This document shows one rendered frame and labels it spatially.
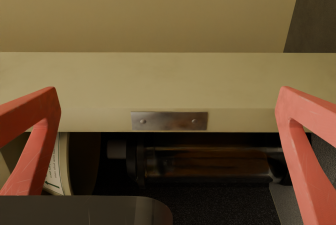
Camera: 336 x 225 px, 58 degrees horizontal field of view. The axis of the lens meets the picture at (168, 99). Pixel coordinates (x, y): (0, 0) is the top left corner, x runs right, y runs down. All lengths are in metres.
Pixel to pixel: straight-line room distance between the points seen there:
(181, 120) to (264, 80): 0.10
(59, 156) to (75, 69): 0.10
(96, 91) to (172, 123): 0.08
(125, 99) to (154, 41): 0.44
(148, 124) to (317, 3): 0.42
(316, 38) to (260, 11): 0.16
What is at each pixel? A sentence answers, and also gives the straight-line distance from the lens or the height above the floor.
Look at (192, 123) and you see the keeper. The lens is 0.28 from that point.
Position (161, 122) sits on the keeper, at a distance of 0.28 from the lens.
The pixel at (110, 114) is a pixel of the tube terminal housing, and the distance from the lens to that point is 0.28.
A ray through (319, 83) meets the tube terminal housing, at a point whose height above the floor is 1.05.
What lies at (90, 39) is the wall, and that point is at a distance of 0.73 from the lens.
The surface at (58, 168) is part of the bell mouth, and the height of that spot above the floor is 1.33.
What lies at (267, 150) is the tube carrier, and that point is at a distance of 0.41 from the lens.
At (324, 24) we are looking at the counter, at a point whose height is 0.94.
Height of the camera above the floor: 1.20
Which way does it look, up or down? level
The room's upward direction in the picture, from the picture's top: 90 degrees counter-clockwise
